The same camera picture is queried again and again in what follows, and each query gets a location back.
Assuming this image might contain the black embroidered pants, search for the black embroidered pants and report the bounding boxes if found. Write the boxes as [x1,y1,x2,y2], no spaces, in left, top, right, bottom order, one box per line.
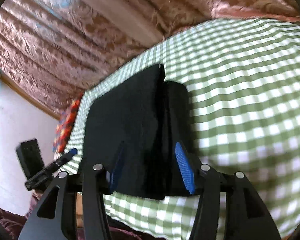
[79,64,193,200]

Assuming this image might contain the colourful checkered pillow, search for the colourful checkered pillow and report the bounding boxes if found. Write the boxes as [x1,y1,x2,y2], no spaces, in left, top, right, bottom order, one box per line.
[53,93,83,154]

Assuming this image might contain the green checkered bed sheet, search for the green checkered bed sheet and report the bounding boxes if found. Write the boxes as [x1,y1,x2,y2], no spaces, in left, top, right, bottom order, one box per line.
[66,19,300,237]

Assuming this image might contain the brown floral curtain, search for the brown floral curtain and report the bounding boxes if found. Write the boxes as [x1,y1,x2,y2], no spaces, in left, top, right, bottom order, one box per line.
[0,0,300,114]

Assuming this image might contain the wooden door frame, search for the wooden door frame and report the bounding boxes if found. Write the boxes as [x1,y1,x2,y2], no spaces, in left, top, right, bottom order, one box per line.
[0,69,60,120]

